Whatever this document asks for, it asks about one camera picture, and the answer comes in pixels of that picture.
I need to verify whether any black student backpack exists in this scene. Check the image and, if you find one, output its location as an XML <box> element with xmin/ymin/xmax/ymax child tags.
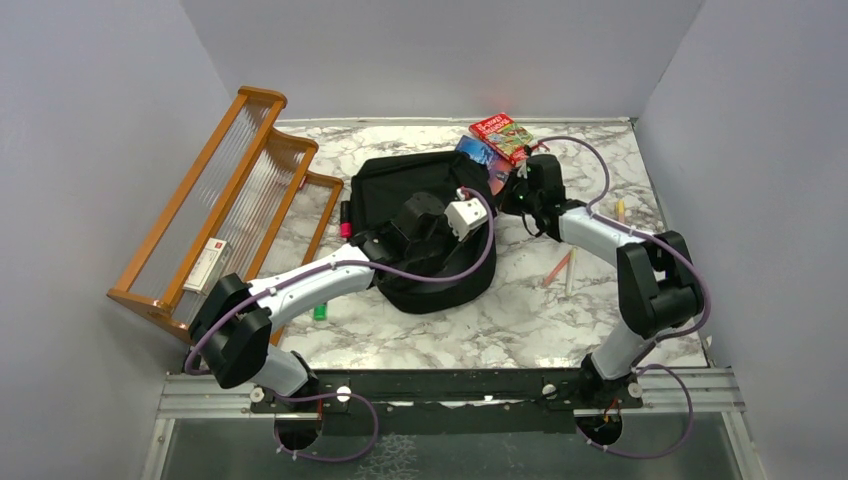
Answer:
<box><xmin>349</xmin><ymin>151</ymin><xmax>497</xmax><ymax>314</ymax></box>

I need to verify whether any green black marker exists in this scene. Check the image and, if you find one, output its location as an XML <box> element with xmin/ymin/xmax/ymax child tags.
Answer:
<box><xmin>312</xmin><ymin>303</ymin><xmax>328</xmax><ymax>321</ymax></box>

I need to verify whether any black metal base rail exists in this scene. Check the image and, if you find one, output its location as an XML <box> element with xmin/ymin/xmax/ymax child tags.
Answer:
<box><xmin>250</xmin><ymin>368</ymin><xmax>643</xmax><ymax>436</ymax></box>

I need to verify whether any red treehouse book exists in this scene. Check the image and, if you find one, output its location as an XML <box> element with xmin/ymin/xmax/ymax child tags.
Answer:
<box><xmin>469</xmin><ymin>113</ymin><xmax>534</xmax><ymax>166</ymax></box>

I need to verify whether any orange wooden rack shelf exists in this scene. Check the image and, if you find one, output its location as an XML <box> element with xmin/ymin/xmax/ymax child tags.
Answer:
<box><xmin>107</xmin><ymin>86</ymin><xmax>344</xmax><ymax>342</ymax></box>

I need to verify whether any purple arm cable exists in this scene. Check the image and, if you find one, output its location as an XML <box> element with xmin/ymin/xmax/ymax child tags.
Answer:
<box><xmin>533</xmin><ymin>135</ymin><xmax>713</xmax><ymax>461</ymax></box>
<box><xmin>184</xmin><ymin>187</ymin><xmax>498</xmax><ymax>465</ymax></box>

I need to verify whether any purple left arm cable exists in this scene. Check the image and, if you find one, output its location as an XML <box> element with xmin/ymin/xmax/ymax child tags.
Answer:
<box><xmin>184</xmin><ymin>187</ymin><xmax>498</xmax><ymax>465</ymax></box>

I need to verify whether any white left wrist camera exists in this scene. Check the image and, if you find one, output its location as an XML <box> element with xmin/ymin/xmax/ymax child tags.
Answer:
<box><xmin>444</xmin><ymin>198</ymin><xmax>491</xmax><ymax>242</ymax></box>

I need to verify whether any white red small box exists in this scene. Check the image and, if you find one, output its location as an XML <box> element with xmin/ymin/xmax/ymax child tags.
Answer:
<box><xmin>183</xmin><ymin>238</ymin><xmax>231</xmax><ymax>295</ymax></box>

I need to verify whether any orange pencil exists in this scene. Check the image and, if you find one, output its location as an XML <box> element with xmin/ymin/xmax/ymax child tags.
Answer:
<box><xmin>542</xmin><ymin>251</ymin><xmax>572</xmax><ymax>287</ymax></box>

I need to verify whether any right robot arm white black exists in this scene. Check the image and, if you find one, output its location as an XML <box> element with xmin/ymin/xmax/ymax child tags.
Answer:
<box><xmin>500</xmin><ymin>154</ymin><xmax>705</xmax><ymax>407</ymax></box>

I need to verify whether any white pencil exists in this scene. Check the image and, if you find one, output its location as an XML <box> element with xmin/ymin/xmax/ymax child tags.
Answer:
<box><xmin>565</xmin><ymin>247</ymin><xmax>578</xmax><ymax>297</ymax></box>

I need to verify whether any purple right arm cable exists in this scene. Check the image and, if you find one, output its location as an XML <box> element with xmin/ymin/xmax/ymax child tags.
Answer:
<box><xmin>533</xmin><ymin>135</ymin><xmax>713</xmax><ymax>461</ymax></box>

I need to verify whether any pink black marker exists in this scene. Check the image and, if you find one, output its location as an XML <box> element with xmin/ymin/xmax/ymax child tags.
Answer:
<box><xmin>339</xmin><ymin>200</ymin><xmax>352</xmax><ymax>239</ymax></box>

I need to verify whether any blue Jane Eyre book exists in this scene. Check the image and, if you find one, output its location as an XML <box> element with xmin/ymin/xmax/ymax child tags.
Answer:
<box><xmin>455</xmin><ymin>135</ymin><xmax>513</xmax><ymax>196</ymax></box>

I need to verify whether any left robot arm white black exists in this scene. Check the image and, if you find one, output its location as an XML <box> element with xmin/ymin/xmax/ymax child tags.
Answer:
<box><xmin>184</xmin><ymin>192</ymin><xmax>474</xmax><ymax>411</ymax></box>

